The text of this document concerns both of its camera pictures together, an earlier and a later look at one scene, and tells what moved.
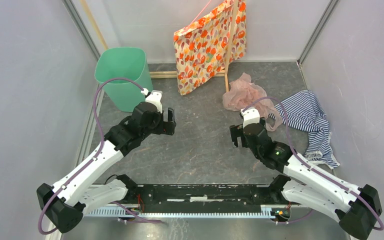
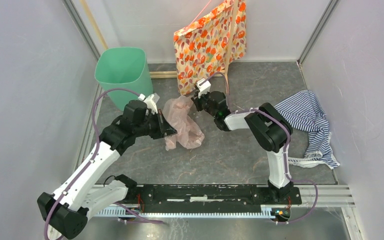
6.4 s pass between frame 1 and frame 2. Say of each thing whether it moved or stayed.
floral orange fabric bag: stayed
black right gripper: moved
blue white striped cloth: stayed
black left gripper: stayed
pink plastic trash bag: moved
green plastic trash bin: stayed
